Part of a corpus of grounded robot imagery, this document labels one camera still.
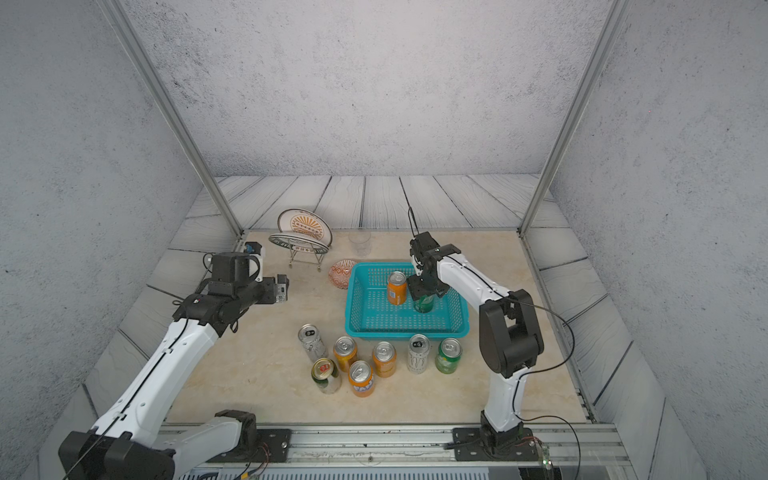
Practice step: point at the left aluminium frame post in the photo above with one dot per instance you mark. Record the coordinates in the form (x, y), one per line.
(132, 45)

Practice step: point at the orange Fanta can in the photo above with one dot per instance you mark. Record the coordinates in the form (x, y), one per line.
(361, 378)

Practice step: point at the green Sprite can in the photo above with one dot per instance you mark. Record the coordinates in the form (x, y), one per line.
(448, 355)

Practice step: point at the green white can front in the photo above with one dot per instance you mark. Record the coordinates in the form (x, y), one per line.
(326, 375)

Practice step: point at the upright sunburst plate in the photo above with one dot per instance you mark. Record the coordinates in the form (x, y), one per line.
(305, 222)

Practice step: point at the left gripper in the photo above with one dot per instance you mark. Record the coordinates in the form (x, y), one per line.
(270, 292)

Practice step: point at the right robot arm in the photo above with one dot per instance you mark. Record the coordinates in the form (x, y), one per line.
(510, 338)

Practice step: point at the green rimmed plate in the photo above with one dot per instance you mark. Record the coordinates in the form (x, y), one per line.
(299, 242)

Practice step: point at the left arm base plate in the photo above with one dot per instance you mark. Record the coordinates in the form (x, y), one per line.
(268, 446)

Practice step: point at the orange patterned bowl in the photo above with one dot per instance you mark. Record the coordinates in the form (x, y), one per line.
(340, 273)

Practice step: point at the orange can front row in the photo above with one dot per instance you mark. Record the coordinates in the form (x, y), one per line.
(384, 357)

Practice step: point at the orange can back row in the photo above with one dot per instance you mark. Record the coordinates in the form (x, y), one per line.
(397, 288)

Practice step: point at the orange can row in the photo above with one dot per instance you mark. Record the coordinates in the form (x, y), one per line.
(397, 288)
(384, 357)

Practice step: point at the clear glass cup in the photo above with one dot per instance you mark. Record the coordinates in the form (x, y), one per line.
(361, 242)

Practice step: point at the right aluminium frame post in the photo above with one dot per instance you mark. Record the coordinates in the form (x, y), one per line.
(595, 65)

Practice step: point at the aluminium front rail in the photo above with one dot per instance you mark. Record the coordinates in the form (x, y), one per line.
(581, 451)

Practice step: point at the metal wire plate stand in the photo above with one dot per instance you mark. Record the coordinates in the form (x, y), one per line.
(311, 255)

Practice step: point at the teal plastic basket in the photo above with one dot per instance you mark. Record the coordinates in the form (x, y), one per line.
(369, 315)

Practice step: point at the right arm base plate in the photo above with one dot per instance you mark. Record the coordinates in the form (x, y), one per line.
(485, 444)

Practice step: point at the aluminium frame post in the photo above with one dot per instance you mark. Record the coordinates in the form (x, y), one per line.
(132, 45)
(595, 65)

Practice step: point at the orange soda can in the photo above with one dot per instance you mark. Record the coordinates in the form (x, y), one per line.
(346, 352)

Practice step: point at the silver white soda can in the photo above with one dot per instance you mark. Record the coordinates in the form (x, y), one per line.
(311, 340)

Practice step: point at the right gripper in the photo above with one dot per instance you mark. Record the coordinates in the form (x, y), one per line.
(416, 290)

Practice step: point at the green can back row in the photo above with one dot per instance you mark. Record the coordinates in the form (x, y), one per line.
(424, 304)

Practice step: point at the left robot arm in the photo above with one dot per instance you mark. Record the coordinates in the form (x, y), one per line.
(124, 442)

